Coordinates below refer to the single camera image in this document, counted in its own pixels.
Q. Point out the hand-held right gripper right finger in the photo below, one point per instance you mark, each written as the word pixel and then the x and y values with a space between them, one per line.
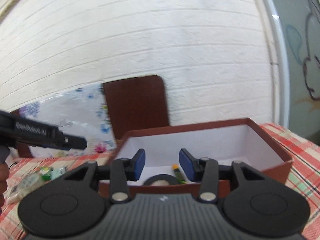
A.
pixel 186 165

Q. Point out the brown cardboard box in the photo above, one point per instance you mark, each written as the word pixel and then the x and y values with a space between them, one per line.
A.
pixel 275 170

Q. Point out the green yellow pen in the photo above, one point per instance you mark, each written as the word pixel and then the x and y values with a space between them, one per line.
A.
pixel 178 173

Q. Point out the white pipe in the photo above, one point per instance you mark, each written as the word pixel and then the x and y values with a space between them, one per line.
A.
pixel 273 55

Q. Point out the small clear plastic packet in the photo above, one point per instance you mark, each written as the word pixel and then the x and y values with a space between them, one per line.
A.
pixel 12 195

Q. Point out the brown box lid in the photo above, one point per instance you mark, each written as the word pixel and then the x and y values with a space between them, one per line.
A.
pixel 140 102

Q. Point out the floral plastic bag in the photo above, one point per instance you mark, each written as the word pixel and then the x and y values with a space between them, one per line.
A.
pixel 75 110

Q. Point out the black tape roll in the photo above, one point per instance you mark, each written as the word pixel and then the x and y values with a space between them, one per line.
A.
pixel 160 178

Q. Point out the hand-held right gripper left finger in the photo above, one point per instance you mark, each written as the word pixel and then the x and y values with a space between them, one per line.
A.
pixel 139 165

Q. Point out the patterned green-white bowl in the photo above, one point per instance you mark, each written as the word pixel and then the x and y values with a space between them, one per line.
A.
pixel 31 183

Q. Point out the person's left hand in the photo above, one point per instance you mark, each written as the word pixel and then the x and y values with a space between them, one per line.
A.
pixel 3 185

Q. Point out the green packet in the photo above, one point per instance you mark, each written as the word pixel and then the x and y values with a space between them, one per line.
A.
pixel 51 173

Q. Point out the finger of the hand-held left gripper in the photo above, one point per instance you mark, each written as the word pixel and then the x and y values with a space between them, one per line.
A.
pixel 73 142

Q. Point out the plaid tablecloth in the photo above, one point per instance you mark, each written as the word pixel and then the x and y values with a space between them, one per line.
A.
pixel 300 155

